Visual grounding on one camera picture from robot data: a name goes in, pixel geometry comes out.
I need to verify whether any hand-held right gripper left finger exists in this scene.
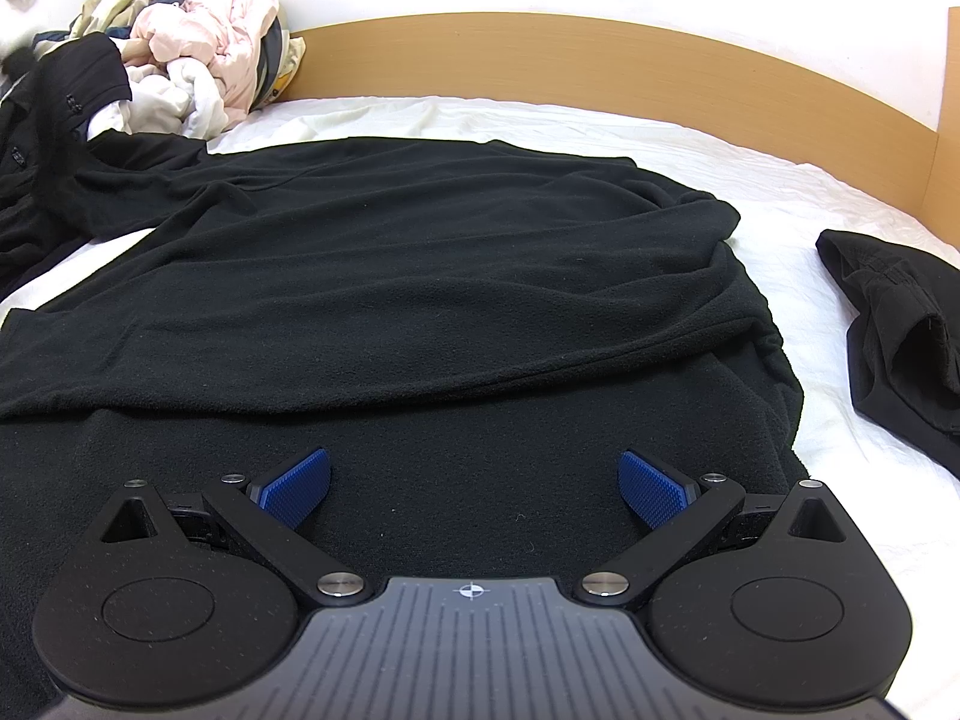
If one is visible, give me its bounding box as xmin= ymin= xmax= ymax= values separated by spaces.
xmin=97 ymin=448 xmax=372 ymax=605

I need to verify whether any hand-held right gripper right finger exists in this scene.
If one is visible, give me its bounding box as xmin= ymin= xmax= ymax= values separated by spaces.
xmin=577 ymin=450 xmax=847 ymax=605

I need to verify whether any black fleece sweater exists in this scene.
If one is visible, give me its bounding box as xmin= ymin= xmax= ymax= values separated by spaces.
xmin=0 ymin=136 xmax=808 ymax=691

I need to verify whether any folded black garment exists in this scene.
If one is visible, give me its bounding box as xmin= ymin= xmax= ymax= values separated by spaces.
xmin=815 ymin=228 xmax=960 ymax=478

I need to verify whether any white crumpled garment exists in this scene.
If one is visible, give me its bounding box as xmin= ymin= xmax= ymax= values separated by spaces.
xmin=88 ymin=58 xmax=253 ymax=140

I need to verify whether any yellow grey garment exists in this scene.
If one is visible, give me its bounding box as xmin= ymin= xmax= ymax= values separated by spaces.
xmin=257 ymin=15 xmax=308 ymax=110

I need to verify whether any black suit jacket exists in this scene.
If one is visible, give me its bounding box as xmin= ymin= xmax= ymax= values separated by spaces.
xmin=0 ymin=36 xmax=212 ymax=301

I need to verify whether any pink padded jacket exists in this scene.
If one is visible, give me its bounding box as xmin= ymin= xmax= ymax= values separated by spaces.
xmin=131 ymin=0 xmax=284 ymax=110

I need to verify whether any beige garment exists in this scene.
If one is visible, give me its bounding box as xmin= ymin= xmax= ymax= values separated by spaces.
xmin=73 ymin=0 xmax=188 ymax=65

